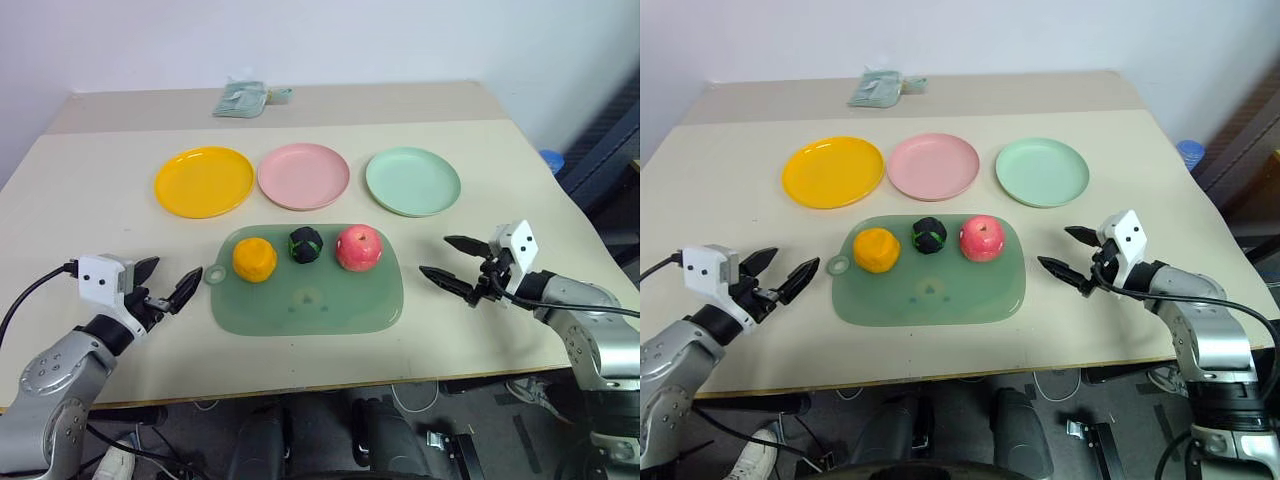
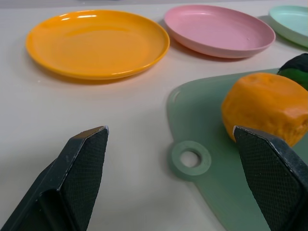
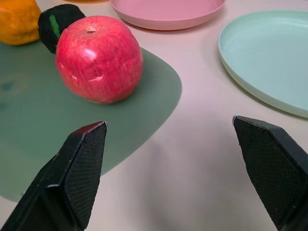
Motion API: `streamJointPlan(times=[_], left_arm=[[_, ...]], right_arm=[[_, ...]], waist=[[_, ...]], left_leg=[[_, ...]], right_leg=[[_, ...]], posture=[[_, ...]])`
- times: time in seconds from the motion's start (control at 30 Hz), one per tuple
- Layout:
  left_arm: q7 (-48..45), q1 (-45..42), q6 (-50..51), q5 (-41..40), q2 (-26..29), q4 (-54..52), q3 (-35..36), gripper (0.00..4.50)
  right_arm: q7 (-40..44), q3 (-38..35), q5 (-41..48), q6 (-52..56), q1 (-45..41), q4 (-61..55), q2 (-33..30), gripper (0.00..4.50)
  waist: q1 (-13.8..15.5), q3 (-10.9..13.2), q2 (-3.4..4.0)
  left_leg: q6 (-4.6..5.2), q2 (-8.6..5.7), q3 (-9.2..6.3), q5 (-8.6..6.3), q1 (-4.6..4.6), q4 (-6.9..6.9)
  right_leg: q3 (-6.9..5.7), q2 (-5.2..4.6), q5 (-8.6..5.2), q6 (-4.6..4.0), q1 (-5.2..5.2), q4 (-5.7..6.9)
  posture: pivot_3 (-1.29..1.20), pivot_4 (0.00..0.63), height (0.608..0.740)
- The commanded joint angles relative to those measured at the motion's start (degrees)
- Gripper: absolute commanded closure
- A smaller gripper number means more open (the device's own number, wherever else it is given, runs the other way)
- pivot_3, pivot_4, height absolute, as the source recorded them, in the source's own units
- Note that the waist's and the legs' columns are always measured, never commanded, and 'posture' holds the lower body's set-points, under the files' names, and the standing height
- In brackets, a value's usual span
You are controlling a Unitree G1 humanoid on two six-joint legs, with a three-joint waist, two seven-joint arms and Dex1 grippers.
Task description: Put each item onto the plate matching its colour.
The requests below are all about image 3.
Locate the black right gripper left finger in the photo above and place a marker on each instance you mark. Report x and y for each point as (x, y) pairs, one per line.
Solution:
(72, 178)

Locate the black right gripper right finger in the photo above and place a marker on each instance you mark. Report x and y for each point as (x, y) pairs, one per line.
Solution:
(272, 168)

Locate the light green plate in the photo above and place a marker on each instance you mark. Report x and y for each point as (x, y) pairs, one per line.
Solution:
(269, 57)

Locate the orange fruit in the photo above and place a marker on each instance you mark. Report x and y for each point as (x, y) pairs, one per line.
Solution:
(18, 22)

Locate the pink plate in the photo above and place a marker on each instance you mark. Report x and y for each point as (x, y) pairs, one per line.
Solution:
(168, 12)

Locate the dark green mat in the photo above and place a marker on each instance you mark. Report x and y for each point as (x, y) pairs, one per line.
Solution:
(36, 120)

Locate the red apple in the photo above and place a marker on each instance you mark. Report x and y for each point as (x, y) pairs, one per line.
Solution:
(98, 60)

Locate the dark green avocado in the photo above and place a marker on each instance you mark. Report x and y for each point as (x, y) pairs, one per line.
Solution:
(51, 26)

